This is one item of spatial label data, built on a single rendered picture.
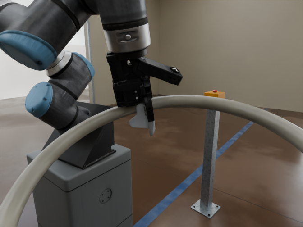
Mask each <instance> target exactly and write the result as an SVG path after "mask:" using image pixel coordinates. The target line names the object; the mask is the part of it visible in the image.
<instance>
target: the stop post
mask: <svg viewBox="0 0 303 227"><path fill-rule="evenodd" d="M204 96H211V97H217V98H223V99H224V98H225V92H219V91H218V92H213V91H209V92H205V93H204ZM219 118H220V111H215V110H210V109H207V115H206V128H205V140H204V154H203V167H202V185H201V198H200V199H199V200H198V201H197V202H196V203H195V204H194V205H193V206H191V208H192V209H193V210H195V211H197V212H199V213H200V214H202V215H204V216H205V217H207V218H209V219H211V218H212V217H213V215H214V214H215V213H216V212H217V211H218V210H219V209H220V208H221V207H220V206H218V205H216V204H214V203H212V196H213V185H214V175H215V164H216V150H217V139H218V129H219Z"/></svg>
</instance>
